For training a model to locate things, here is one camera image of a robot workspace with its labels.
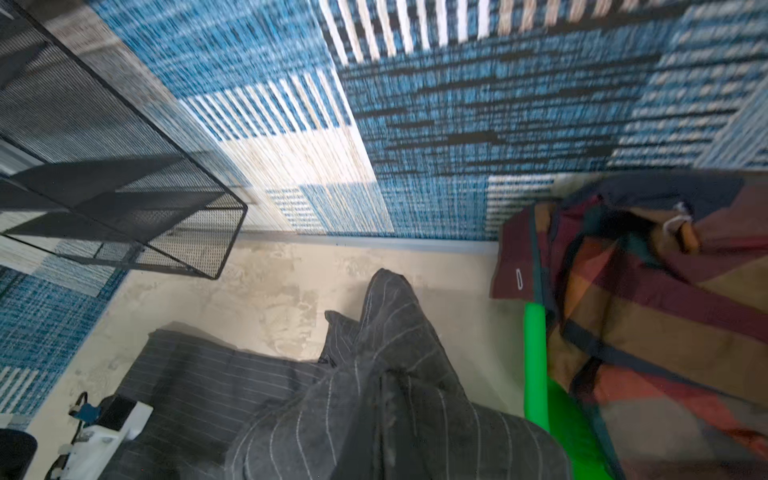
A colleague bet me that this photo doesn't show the black wire mesh shelf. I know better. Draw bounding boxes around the black wire mesh shelf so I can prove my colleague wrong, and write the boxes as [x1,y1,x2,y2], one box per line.
[1,1,247,280]

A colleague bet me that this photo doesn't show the green plastic basket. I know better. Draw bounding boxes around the green plastic basket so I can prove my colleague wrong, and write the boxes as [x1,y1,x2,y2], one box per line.
[523,303,611,479]

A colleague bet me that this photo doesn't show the grey pinstriped long sleeve shirt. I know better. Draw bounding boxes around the grey pinstriped long sleeve shirt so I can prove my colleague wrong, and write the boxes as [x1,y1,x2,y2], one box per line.
[103,269,573,479]

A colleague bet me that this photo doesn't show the plaid red shirt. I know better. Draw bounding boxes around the plaid red shirt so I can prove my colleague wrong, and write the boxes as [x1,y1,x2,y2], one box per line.
[491,171,767,479]

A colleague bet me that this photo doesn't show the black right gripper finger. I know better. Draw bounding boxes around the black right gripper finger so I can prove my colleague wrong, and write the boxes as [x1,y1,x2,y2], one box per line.
[344,371,420,479]

